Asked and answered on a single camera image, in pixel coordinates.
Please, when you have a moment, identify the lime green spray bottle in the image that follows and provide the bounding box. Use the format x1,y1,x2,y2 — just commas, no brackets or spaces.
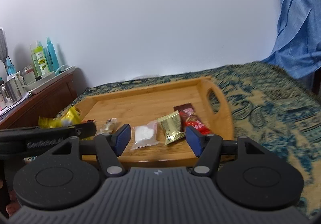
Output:
34,41,50,76

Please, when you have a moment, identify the white plastic tray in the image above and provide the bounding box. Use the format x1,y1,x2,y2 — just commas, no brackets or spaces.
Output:
24,64,76,95

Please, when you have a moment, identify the red chocolate bar long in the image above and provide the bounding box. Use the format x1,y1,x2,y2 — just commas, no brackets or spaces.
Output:
174,103,211,135

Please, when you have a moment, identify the dark wooden cabinet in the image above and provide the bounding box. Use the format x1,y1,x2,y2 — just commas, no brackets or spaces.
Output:
1,73,77,129

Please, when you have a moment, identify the clear white cake packet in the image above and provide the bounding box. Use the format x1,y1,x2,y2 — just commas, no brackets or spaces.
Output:
131,121,159,150

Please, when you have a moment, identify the blue checked cloth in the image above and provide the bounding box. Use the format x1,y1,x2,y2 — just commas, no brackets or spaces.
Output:
264,0,320,79

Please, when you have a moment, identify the wooden serving tray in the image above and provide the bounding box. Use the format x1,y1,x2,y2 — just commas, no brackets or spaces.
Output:
75,77,234,168

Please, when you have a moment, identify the pale green bottle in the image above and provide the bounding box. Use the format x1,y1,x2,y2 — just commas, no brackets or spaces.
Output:
29,44,42,78

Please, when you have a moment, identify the steel mug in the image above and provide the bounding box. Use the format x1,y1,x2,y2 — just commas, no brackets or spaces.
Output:
1,78,22,107

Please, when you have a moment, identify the gold foil snack packet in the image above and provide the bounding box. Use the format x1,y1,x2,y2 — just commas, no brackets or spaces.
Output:
157,111,185,145

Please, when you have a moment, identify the teal spray bottle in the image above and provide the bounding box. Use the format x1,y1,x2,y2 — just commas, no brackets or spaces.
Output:
46,37,60,72

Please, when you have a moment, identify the round standing mirror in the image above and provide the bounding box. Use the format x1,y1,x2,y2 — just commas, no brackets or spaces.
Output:
0,28,8,63

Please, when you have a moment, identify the person right hand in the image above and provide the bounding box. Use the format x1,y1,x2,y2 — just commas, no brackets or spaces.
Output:
1,180,21,218

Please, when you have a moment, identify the paisley patterned table cloth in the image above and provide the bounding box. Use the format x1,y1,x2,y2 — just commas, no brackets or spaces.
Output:
53,61,321,219

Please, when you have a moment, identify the nougat nut candy packet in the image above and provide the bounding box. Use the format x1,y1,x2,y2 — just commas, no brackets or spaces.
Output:
96,118,117,135

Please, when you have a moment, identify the glass jar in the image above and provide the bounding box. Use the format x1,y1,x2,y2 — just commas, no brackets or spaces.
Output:
22,64,36,85

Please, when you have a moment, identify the yellow snack bag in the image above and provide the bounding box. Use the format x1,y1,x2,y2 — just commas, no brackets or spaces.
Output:
38,106,82,129

